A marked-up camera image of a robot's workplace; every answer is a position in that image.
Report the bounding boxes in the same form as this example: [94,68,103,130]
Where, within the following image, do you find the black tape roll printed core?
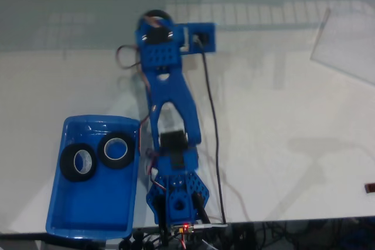
[60,143,97,183]
[143,9,173,26]

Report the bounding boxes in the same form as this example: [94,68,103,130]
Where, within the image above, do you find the black tape roll plain core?
[97,131,136,170]

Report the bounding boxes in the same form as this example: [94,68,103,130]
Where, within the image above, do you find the blue plastic bin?
[45,114,141,239]

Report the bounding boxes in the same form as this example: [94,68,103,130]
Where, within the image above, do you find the clear acrylic sheet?
[310,8,375,85]

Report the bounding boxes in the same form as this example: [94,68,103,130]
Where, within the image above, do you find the controller board with red light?
[168,222,197,235]

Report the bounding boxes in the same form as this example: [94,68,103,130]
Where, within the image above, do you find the blue camera box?
[186,23,217,54]

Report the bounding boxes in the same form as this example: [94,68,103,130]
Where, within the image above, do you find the thin servo wire loop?
[117,44,143,71]

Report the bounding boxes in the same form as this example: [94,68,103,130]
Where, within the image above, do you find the black camera cable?
[193,37,228,225]

